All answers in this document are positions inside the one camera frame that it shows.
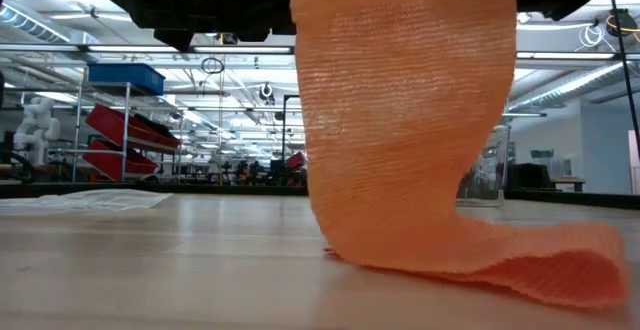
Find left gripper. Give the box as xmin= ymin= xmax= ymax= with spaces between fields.
xmin=89 ymin=0 xmax=297 ymax=54

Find thin black slanted pole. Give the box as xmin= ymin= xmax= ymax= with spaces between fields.
xmin=608 ymin=0 xmax=640 ymax=159

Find metal shelf rack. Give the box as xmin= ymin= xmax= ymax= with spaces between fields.
xmin=71 ymin=64 xmax=185 ymax=184

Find black wire loop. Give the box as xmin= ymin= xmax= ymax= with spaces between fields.
xmin=200 ymin=56 xmax=226 ymax=76

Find clear plastic zip bag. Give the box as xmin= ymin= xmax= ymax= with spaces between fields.
xmin=0 ymin=188 xmax=174 ymax=215

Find clear plastic bin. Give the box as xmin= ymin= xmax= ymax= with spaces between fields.
xmin=455 ymin=123 xmax=512 ymax=208

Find wooden desk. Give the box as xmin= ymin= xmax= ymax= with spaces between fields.
xmin=549 ymin=176 xmax=587 ymax=193

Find black office chair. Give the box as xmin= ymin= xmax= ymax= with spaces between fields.
xmin=508 ymin=161 xmax=557 ymax=192

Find black gantry frame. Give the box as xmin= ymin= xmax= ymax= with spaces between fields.
xmin=281 ymin=93 xmax=301 ymax=164

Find blue storage bin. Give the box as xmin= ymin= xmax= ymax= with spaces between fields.
xmin=87 ymin=62 xmax=166 ymax=97

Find orange elastic bandage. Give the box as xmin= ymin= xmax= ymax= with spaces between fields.
xmin=289 ymin=0 xmax=631 ymax=311

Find red storage bin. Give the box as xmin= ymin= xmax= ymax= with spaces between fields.
xmin=81 ymin=138 xmax=159 ymax=181
xmin=84 ymin=103 xmax=183 ymax=151

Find small red container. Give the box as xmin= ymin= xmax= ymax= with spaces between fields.
xmin=285 ymin=150 xmax=308 ymax=172

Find black ceiling cable reel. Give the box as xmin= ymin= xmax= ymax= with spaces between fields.
xmin=605 ymin=7 xmax=640 ymax=38
xmin=258 ymin=81 xmax=276 ymax=106

